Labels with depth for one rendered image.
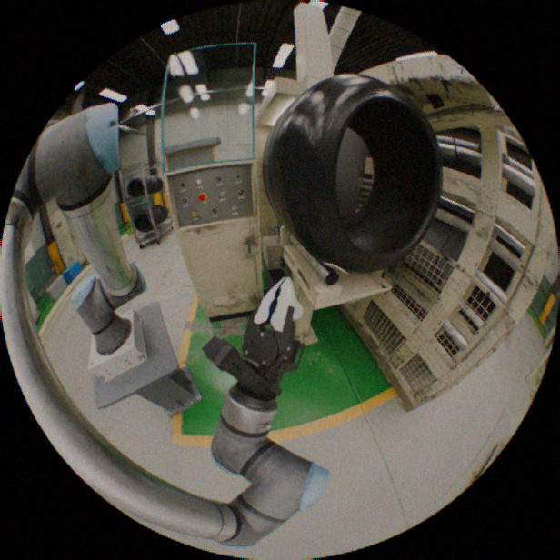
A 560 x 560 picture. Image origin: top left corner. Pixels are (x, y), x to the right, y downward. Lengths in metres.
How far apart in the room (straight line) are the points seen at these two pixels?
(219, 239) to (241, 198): 0.30
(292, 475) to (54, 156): 0.49
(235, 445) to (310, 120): 0.55
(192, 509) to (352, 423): 1.12
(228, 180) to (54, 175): 0.96
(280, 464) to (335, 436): 0.94
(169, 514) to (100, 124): 0.41
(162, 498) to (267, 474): 0.15
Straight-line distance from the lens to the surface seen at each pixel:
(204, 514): 0.27
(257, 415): 0.28
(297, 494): 0.29
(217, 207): 1.11
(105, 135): 0.27
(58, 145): 0.28
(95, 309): 0.76
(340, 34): 1.57
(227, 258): 1.17
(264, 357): 0.25
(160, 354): 0.80
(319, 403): 1.22
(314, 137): 0.32
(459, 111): 0.84
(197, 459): 1.29
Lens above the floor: 1.17
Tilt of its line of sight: 36 degrees down
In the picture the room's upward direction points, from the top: straight up
